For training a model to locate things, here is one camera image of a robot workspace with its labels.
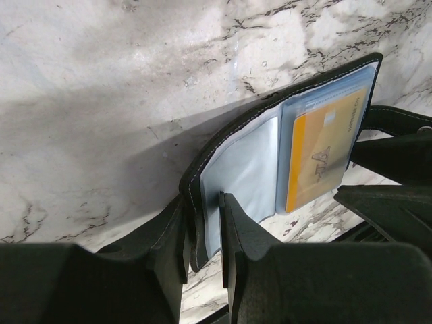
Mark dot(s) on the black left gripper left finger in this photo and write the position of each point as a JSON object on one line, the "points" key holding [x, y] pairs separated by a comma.
{"points": [[136, 279]]}

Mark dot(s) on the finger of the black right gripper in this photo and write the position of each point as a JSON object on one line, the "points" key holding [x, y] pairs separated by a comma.
{"points": [[399, 213], [404, 159]]}

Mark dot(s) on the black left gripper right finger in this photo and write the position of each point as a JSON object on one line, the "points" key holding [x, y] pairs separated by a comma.
{"points": [[269, 281]]}

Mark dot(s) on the black leather card holder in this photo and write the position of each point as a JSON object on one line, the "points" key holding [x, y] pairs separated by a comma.
{"points": [[250, 156]]}

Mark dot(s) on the yellow credit card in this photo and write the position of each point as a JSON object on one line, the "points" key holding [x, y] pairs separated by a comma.
{"points": [[322, 139]]}

